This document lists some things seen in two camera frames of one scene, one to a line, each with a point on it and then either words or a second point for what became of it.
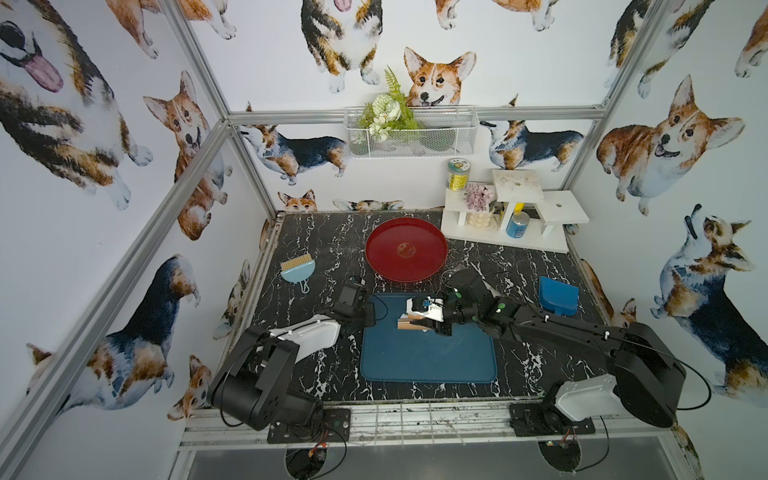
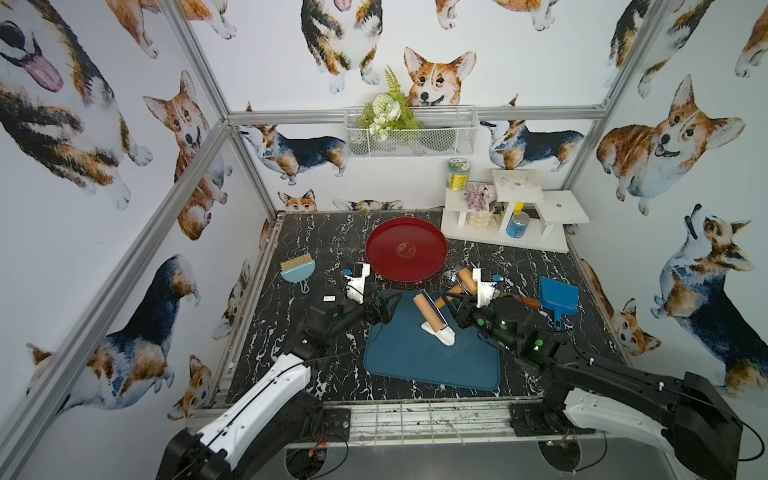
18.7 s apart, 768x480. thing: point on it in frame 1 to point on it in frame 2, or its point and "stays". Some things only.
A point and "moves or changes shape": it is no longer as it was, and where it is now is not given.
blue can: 517,225 stays
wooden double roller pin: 405,323 moves or changes shape
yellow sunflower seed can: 458,174 stays
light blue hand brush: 298,271 stays
